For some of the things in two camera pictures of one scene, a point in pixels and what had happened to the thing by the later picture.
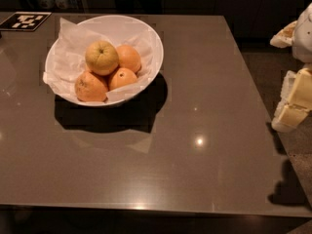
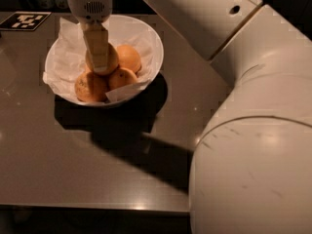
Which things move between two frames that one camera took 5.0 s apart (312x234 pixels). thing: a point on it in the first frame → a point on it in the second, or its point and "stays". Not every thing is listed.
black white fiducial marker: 23,21 stays
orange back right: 129,58 stays
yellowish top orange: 101,58 stays
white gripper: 303,36 → 88,8
